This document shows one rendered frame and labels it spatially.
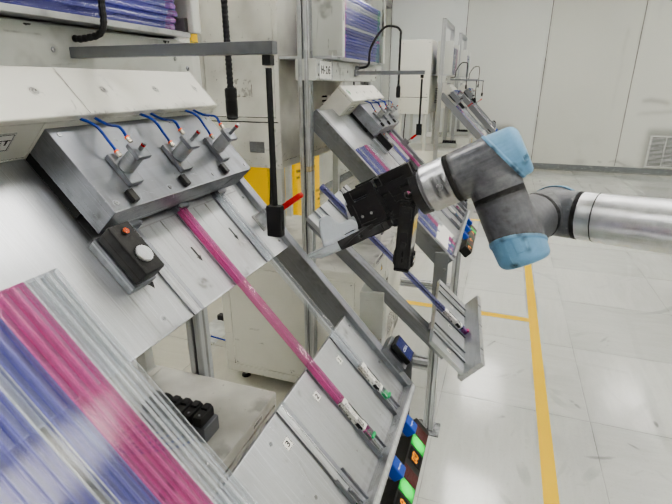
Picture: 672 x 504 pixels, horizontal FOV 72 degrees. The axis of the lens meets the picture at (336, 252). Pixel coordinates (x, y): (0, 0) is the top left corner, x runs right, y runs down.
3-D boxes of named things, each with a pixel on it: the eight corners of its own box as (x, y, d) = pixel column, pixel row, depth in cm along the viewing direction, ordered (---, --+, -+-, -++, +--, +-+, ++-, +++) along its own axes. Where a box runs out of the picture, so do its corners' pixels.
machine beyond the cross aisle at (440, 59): (488, 196, 568) (508, 25, 503) (485, 213, 495) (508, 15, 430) (380, 188, 610) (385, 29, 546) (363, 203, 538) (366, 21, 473)
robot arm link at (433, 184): (463, 196, 74) (458, 208, 67) (436, 206, 76) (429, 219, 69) (444, 152, 73) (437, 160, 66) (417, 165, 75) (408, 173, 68)
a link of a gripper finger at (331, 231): (294, 230, 74) (344, 204, 75) (311, 263, 74) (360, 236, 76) (297, 230, 71) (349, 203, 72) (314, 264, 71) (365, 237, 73)
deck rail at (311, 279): (391, 395, 98) (414, 383, 96) (389, 401, 97) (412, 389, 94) (174, 133, 95) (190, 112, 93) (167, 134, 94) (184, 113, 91)
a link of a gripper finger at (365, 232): (332, 239, 75) (377, 215, 77) (336, 249, 75) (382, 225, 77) (338, 240, 71) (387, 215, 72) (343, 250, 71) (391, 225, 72)
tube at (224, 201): (385, 396, 88) (390, 393, 87) (384, 400, 87) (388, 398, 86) (213, 188, 86) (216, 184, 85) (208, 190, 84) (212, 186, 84)
